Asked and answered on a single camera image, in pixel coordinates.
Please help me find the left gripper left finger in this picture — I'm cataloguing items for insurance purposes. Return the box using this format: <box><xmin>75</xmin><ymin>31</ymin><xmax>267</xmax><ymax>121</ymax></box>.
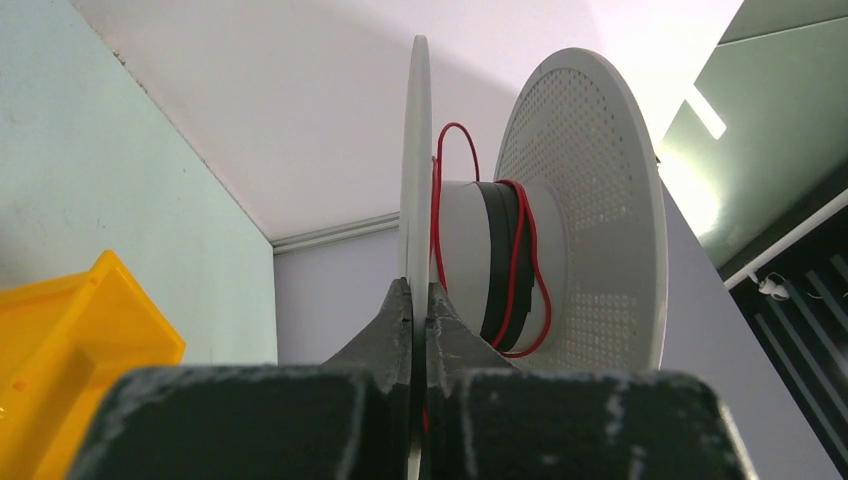
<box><xmin>69</xmin><ymin>279</ymin><xmax>412</xmax><ymax>479</ymax></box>

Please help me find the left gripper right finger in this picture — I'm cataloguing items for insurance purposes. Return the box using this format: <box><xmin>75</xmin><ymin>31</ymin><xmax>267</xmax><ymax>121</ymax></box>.
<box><xmin>425</xmin><ymin>283</ymin><xmax>757</xmax><ymax>479</ymax></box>

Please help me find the white perforated cable spool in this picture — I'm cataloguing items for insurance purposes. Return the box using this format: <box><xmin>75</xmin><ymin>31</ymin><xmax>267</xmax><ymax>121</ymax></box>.
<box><xmin>398</xmin><ymin>35</ymin><xmax>669</xmax><ymax>479</ymax></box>

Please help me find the orange plastic bin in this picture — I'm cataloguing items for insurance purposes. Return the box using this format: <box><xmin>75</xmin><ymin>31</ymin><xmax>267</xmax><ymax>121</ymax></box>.
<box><xmin>1</xmin><ymin>250</ymin><xmax>186</xmax><ymax>479</ymax></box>

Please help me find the aluminium frame post left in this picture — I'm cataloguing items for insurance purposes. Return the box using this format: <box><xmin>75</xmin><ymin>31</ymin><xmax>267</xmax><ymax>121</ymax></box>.
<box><xmin>270</xmin><ymin>212</ymin><xmax>400</xmax><ymax>255</ymax></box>

